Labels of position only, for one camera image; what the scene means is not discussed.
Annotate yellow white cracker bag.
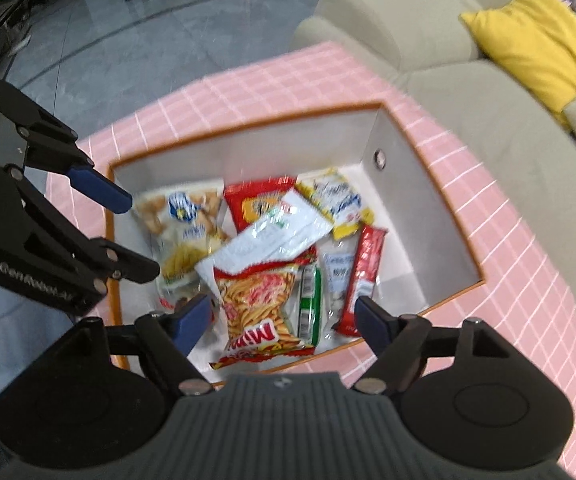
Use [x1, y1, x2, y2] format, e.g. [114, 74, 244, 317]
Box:
[133, 179, 230, 306]

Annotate green sausage stick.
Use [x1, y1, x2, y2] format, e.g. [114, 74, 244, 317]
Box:
[298, 263, 322, 347]

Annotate orange fries snack bag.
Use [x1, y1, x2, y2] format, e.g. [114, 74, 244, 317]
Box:
[210, 247, 317, 370]

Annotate red chocolate bar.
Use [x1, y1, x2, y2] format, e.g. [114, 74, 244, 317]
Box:
[334, 224, 388, 337]

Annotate red chips bag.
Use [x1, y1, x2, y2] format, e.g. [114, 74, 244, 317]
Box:
[223, 176, 297, 232]

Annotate white snack packet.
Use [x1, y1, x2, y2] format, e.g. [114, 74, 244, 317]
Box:
[195, 188, 332, 296]

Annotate yellow instant drink sachet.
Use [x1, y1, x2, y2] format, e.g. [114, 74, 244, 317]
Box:
[296, 168, 375, 240]

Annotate clear bag white balls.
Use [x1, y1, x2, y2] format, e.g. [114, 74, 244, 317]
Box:
[317, 235, 358, 336]

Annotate pink checkered tablecloth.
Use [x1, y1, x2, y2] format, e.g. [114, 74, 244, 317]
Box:
[42, 41, 576, 480]

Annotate orange cardboard box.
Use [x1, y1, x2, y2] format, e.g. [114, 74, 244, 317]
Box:
[107, 104, 483, 382]

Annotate beige sofa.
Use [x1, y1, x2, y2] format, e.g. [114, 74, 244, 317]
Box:
[290, 0, 576, 300]

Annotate yellow cushion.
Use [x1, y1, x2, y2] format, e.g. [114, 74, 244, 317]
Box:
[460, 0, 576, 130]

